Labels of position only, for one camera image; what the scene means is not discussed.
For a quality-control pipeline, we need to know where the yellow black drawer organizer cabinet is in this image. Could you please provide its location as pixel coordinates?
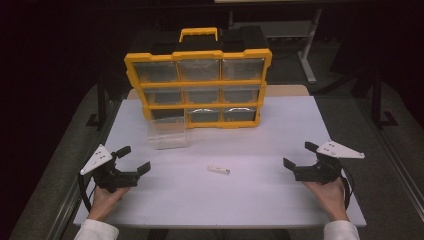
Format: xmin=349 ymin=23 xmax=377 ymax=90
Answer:
xmin=123 ymin=26 xmax=274 ymax=130

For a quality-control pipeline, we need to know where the white metal desk leg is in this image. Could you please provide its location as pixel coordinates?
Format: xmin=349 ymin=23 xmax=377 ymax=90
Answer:
xmin=297 ymin=9 xmax=324 ymax=85

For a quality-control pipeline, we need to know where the person's right hand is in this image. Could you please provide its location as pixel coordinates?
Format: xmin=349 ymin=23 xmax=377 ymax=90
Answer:
xmin=302 ymin=179 xmax=350 ymax=223

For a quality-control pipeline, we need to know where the small white stick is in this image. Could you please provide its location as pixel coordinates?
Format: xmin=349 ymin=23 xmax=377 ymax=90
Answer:
xmin=207 ymin=164 xmax=232 ymax=176

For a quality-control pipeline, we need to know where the black cable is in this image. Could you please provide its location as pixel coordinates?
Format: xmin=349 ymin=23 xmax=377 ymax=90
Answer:
xmin=77 ymin=172 xmax=98 ymax=213
xmin=339 ymin=165 xmax=353 ymax=211

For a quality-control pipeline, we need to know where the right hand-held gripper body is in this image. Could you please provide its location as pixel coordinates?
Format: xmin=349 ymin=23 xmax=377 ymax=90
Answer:
xmin=294 ymin=139 xmax=366 ymax=186

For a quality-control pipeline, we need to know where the person's left hand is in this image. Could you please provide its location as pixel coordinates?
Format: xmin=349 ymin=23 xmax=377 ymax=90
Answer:
xmin=87 ymin=185 xmax=131 ymax=223

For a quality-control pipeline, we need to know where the clear plastic drawer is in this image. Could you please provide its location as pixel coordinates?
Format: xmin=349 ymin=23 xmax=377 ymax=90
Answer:
xmin=147 ymin=115 xmax=190 ymax=151

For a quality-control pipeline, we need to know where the black metal stand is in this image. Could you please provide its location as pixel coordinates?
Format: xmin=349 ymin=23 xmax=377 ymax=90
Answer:
xmin=370 ymin=64 xmax=399 ymax=130
xmin=85 ymin=78 xmax=109 ymax=131

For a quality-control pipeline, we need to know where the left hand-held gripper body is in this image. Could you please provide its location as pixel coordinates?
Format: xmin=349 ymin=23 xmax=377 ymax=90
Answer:
xmin=79 ymin=144 xmax=141 ymax=194

